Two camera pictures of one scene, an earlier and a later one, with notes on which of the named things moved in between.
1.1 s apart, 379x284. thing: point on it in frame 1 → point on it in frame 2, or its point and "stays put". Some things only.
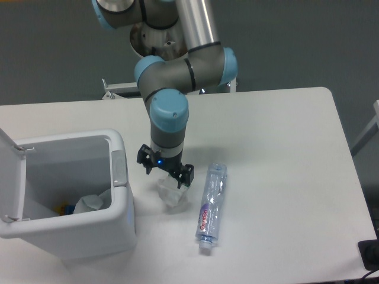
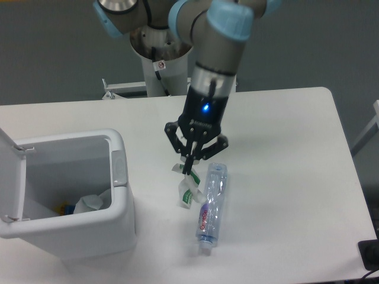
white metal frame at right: x=371 y=131 stays put
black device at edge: x=369 y=252 stays put
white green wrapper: x=174 y=198 → x=188 y=189
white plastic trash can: x=36 y=177 stays put
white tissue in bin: x=93 y=202 stays put
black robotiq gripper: x=170 y=164 → x=203 y=114
